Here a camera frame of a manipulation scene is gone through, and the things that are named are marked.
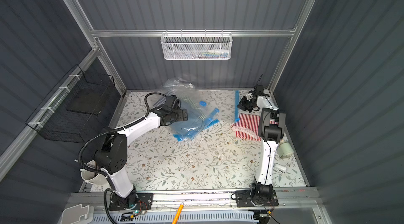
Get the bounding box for white plastic bracket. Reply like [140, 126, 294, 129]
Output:
[60, 204, 94, 224]

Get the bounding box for green white striped garment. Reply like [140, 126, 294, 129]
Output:
[179, 97, 202, 109]

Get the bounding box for white pen cup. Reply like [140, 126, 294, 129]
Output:
[80, 168, 107, 186]

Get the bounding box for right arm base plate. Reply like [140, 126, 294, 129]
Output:
[231, 190, 279, 208]

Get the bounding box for white wire wall basket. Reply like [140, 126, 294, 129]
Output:
[161, 34, 233, 61]

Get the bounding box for black corrugated cable conduit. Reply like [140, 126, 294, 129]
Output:
[78, 92, 168, 224]

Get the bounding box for aluminium corner frame post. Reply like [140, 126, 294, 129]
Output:
[268, 0, 316, 94]

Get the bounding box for blue white striped garment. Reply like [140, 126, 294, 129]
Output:
[165, 89, 174, 96]

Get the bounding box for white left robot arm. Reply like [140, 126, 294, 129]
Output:
[93, 93, 188, 199]

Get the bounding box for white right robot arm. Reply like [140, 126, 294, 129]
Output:
[237, 84, 286, 200]

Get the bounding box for orange pencil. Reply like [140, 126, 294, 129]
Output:
[172, 203, 184, 224]

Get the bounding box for clear vacuum bag blue zipper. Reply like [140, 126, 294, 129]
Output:
[163, 78, 219, 142]

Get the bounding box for black wire wall basket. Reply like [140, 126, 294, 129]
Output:
[25, 67, 120, 143]

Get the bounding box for white vented cable duct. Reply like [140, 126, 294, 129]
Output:
[111, 210, 258, 224]

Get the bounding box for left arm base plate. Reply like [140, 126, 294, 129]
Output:
[108, 193, 154, 211]

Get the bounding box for red white striped tank top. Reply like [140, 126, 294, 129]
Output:
[230, 114, 262, 142]

